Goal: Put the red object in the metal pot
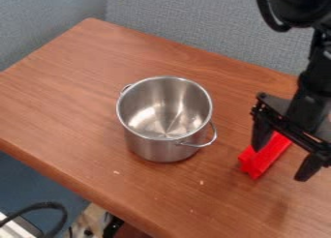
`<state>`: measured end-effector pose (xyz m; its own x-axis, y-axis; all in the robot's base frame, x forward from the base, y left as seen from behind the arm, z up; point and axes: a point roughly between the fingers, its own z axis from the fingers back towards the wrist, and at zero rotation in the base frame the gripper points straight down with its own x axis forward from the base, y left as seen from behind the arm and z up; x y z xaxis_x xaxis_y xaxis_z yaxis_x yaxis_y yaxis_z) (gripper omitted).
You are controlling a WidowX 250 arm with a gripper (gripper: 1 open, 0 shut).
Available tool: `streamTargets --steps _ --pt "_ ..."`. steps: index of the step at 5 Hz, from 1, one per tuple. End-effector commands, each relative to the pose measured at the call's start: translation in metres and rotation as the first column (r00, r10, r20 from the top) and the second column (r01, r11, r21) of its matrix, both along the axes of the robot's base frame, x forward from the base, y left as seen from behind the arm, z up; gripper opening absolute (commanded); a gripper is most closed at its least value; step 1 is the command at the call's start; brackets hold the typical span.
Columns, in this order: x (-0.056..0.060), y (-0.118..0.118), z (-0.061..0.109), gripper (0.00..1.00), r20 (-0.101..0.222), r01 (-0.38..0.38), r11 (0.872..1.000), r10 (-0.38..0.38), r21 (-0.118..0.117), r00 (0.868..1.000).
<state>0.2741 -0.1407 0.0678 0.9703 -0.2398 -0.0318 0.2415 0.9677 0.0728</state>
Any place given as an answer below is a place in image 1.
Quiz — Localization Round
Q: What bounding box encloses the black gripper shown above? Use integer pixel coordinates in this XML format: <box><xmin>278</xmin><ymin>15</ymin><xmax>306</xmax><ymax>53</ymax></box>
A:
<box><xmin>251</xmin><ymin>72</ymin><xmax>331</xmax><ymax>182</ymax></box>

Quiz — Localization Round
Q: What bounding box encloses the red plastic block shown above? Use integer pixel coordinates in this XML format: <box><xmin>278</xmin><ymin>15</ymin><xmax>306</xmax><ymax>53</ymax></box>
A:
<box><xmin>238</xmin><ymin>133</ymin><xmax>292</xmax><ymax>179</ymax></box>

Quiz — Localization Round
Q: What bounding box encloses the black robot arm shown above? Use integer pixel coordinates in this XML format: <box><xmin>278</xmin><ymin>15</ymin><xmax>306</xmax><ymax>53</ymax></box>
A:
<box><xmin>251</xmin><ymin>0</ymin><xmax>331</xmax><ymax>182</ymax></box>

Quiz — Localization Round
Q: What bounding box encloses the stainless steel metal pot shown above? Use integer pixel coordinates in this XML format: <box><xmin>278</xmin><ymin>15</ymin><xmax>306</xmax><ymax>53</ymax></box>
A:
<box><xmin>116</xmin><ymin>75</ymin><xmax>218</xmax><ymax>163</ymax></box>

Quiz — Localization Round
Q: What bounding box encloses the wooden table leg base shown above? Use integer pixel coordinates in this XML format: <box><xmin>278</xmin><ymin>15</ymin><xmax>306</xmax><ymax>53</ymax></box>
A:
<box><xmin>62</xmin><ymin>202</ymin><xmax>127</xmax><ymax>238</ymax></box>

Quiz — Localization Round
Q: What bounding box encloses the grey device under table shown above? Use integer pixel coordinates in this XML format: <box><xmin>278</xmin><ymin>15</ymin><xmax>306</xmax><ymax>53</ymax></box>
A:
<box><xmin>0</xmin><ymin>218</ymin><xmax>39</xmax><ymax>238</ymax></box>

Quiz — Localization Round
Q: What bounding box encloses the black cable loop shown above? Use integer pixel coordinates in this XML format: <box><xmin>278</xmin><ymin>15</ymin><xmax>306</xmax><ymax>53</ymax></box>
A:
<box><xmin>0</xmin><ymin>201</ymin><xmax>70</xmax><ymax>238</ymax></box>

